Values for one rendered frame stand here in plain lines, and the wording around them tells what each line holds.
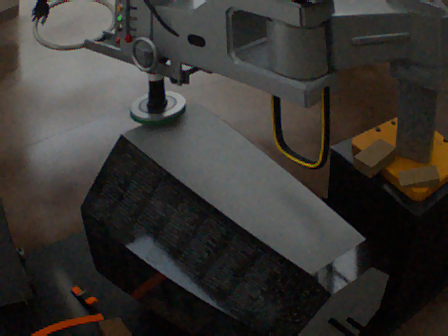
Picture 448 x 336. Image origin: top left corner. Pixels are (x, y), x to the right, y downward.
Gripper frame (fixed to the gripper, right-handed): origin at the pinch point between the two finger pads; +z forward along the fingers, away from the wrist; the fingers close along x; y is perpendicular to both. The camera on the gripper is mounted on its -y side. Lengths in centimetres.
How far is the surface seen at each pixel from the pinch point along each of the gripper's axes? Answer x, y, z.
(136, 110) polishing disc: 79, 42, -2
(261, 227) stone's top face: 132, 91, -26
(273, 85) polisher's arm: 121, 68, -58
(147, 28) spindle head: 73, 42, -44
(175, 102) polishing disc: 92, 34, -6
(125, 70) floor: 27, -150, 154
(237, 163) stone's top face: 120, 61, -15
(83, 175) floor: 45, -15, 120
